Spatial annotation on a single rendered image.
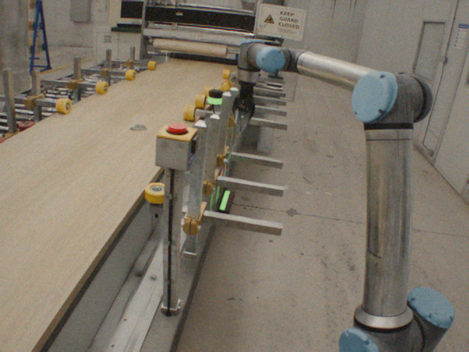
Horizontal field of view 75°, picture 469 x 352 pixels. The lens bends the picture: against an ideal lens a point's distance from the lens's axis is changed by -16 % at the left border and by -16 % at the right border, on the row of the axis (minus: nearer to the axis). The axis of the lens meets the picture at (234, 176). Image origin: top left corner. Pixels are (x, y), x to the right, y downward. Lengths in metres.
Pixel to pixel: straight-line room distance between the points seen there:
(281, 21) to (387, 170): 3.03
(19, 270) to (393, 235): 0.85
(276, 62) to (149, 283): 0.86
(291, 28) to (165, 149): 3.08
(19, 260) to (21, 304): 0.15
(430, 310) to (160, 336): 0.71
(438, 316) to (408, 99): 0.55
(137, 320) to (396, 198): 0.79
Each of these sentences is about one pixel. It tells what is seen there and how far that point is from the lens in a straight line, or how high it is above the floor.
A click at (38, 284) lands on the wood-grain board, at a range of 0.85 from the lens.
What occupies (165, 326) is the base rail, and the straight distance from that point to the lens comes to 0.99.
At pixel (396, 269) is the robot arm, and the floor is 1.01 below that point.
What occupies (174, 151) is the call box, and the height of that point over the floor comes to 1.19.
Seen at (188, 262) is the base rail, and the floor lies 0.70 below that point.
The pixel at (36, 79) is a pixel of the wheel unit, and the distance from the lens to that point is 2.06.
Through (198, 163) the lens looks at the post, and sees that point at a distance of 1.02.
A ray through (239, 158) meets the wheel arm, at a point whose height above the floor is 0.85.
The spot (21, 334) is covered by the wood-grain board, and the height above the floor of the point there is 0.90.
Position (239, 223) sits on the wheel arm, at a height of 0.84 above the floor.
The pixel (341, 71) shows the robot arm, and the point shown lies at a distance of 1.09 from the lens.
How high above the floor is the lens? 1.47
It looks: 26 degrees down
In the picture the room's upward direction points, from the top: 8 degrees clockwise
